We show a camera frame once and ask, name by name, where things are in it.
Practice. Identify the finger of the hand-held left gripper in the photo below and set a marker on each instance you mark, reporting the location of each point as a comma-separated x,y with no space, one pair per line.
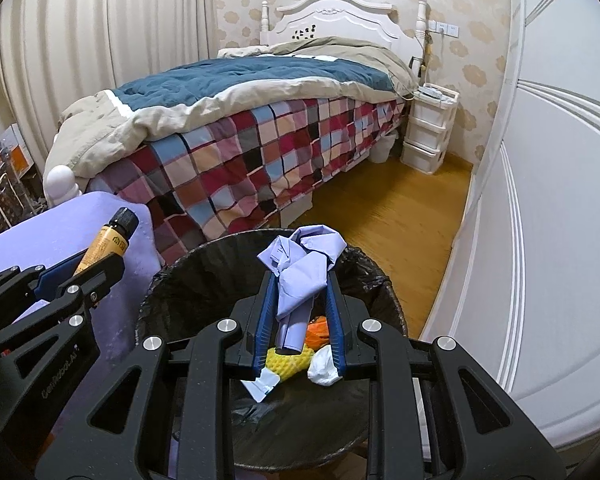
55,275
102,275

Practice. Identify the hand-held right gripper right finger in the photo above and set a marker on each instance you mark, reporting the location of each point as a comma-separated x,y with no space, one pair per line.
335,320

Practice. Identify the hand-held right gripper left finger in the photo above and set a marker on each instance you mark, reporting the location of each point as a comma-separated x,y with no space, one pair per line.
264,310

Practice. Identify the orange snack wrapper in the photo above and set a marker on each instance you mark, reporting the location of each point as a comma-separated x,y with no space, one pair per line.
317,330

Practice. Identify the yellow bottle with black cap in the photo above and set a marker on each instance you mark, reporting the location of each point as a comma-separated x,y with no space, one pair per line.
105,242

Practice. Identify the white tissue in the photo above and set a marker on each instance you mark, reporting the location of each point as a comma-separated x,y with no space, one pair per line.
322,367

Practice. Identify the lilac paper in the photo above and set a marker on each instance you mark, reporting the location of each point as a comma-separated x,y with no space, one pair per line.
300,270

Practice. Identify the yellow foam net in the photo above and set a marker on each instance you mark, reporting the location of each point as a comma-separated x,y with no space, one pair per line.
287,362

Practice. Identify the black trash bin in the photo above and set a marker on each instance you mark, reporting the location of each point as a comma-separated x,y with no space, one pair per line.
210,280

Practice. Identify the small white orange cardboard box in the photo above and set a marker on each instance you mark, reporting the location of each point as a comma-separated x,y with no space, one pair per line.
20,155

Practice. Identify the checkered bedsheet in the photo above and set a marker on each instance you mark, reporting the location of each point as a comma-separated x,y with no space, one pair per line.
255,160

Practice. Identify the small white bucket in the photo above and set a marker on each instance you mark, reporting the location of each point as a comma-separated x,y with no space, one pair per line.
382,147

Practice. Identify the white drawer unit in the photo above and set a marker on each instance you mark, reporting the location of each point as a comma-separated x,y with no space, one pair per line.
425,130

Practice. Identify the blue beige duvet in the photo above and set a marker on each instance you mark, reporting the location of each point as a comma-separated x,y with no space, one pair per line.
230,80

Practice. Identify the cream curtain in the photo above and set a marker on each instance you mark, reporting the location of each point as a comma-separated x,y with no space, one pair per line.
105,35

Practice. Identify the white wardrobe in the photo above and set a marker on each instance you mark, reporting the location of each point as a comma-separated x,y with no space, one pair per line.
555,210

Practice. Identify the beige pillow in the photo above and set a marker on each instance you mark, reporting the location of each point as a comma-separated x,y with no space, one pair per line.
240,51

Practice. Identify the bed with quilt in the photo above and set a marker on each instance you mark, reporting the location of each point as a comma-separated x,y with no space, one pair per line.
330,15

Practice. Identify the white wall socket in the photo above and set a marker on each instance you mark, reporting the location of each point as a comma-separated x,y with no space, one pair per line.
445,27

